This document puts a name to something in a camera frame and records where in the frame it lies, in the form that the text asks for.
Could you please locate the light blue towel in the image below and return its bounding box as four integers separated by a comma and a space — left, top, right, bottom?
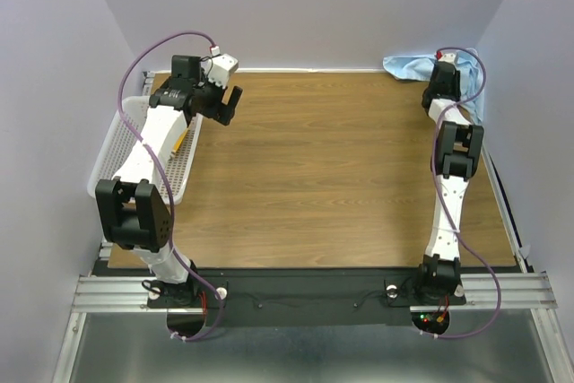
382, 47, 485, 124

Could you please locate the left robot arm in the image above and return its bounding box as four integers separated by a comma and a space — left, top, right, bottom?
95, 48, 242, 308

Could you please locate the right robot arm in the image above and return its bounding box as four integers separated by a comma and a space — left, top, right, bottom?
413, 53, 484, 302

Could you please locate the white plastic basket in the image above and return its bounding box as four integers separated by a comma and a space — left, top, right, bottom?
87, 96, 204, 205

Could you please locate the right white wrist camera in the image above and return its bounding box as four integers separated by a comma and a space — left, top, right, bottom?
435, 48, 459, 65

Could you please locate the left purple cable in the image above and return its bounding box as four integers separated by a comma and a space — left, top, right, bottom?
117, 31, 228, 343

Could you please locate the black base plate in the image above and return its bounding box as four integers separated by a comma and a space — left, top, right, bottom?
91, 267, 530, 328

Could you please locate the aluminium frame rail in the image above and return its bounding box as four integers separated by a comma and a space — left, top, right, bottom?
73, 274, 558, 313

